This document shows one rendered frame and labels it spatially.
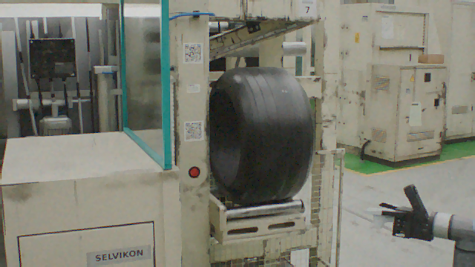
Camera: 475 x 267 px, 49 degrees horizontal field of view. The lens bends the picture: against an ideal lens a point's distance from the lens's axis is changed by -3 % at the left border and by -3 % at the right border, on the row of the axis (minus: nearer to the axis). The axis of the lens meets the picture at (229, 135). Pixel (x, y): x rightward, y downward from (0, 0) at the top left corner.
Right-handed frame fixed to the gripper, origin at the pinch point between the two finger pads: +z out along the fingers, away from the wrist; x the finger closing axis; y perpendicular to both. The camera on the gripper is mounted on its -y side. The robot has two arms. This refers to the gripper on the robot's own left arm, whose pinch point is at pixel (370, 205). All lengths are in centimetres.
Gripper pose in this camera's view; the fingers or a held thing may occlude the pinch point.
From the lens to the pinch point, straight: 169.6
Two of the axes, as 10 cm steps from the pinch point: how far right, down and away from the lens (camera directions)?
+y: -0.8, 9.9, 0.7
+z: -8.2, -1.0, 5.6
